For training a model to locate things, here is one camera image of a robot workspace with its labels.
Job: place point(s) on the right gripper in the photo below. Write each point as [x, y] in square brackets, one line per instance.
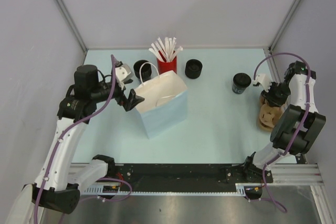
[272, 100]

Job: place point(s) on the brown cardboard cup carrier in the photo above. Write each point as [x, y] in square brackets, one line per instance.
[268, 116]

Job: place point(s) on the grey slotted cable duct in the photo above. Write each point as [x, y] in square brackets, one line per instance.
[105, 190]

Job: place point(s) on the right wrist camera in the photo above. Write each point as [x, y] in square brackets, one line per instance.
[262, 80]

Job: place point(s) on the red straw holder cup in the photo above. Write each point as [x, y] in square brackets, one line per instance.
[164, 66]

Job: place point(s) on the white wrapped straws bundle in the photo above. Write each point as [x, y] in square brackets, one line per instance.
[165, 50]

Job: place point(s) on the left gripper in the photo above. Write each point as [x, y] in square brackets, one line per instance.
[128, 103]

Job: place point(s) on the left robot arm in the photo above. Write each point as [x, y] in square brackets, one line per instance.
[54, 188]

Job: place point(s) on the black lid stack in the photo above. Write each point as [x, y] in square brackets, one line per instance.
[193, 68]

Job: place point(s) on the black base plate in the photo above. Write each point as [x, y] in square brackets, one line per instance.
[183, 176]

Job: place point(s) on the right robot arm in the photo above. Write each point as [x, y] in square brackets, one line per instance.
[290, 112]

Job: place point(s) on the light blue paper bag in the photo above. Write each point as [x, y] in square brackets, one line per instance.
[165, 102]

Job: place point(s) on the black coffee cup stack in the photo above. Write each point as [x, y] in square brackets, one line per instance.
[142, 69]

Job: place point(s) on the single black coffee cup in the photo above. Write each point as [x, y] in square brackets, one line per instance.
[238, 89]

